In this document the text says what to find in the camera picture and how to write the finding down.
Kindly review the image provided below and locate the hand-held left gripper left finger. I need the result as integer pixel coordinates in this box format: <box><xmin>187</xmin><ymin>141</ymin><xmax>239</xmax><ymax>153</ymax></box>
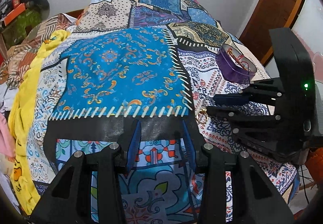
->
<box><xmin>30</xmin><ymin>120</ymin><xmax>142</xmax><ymax>224</ymax></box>

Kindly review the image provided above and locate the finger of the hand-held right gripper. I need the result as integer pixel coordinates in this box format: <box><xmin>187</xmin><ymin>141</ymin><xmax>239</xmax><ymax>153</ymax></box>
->
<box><xmin>213</xmin><ymin>79</ymin><xmax>287</xmax><ymax>107</ymax></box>
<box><xmin>206</xmin><ymin>106</ymin><xmax>301</xmax><ymax>144</ymax></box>

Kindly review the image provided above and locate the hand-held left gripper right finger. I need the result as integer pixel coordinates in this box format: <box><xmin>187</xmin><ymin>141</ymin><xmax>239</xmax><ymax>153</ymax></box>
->
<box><xmin>182</xmin><ymin>120</ymin><xmax>294</xmax><ymax>224</ymax></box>

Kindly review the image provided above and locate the gold bangle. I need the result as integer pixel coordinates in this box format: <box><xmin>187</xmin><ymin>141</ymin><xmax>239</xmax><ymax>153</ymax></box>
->
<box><xmin>198</xmin><ymin>108</ymin><xmax>209</xmax><ymax>123</ymax></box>

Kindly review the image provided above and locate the purple heart-shaped box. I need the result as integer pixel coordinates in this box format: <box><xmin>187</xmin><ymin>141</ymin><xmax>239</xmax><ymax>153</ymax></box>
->
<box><xmin>218</xmin><ymin>44</ymin><xmax>257</xmax><ymax>82</ymax></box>

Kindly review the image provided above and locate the orange beaded bracelet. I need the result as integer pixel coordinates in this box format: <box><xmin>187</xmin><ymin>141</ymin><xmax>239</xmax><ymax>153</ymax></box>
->
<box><xmin>226</xmin><ymin>47</ymin><xmax>250</xmax><ymax>71</ymax></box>

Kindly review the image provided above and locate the patchwork printed blanket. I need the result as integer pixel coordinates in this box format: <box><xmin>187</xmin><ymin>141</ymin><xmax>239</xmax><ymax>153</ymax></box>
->
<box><xmin>25</xmin><ymin>0</ymin><xmax>301</xmax><ymax>224</ymax></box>

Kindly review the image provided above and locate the orange cloth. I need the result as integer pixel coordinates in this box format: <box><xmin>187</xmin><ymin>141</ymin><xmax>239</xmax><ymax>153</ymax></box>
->
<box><xmin>306</xmin><ymin>148</ymin><xmax>323</xmax><ymax>189</ymax></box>

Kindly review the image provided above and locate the yellow duck blanket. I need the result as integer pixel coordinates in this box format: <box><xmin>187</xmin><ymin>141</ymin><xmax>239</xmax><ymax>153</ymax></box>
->
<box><xmin>7</xmin><ymin>29</ymin><xmax>72</xmax><ymax>217</ymax></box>

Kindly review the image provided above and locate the pink cloth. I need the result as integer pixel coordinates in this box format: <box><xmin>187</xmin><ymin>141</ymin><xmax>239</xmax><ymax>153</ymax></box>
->
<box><xmin>0</xmin><ymin>110</ymin><xmax>17</xmax><ymax>161</ymax></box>

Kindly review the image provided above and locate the brown striped blanket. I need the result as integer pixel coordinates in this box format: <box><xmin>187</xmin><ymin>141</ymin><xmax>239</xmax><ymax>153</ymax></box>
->
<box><xmin>0</xmin><ymin>13</ymin><xmax>81</xmax><ymax>83</ymax></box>

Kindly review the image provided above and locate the green patterned cloth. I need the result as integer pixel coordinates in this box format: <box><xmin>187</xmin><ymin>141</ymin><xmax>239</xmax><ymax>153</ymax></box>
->
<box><xmin>1</xmin><ymin>8</ymin><xmax>43</xmax><ymax>48</ymax></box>

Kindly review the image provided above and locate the long orange box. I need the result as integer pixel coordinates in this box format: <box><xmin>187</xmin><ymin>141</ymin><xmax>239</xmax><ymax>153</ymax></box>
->
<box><xmin>3</xmin><ymin>3</ymin><xmax>26</xmax><ymax>26</ymax></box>

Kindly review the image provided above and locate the black floor cable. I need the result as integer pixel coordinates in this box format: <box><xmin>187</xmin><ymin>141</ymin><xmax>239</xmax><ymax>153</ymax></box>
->
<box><xmin>298</xmin><ymin>163</ymin><xmax>311</xmax><ymax>204</ymax></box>

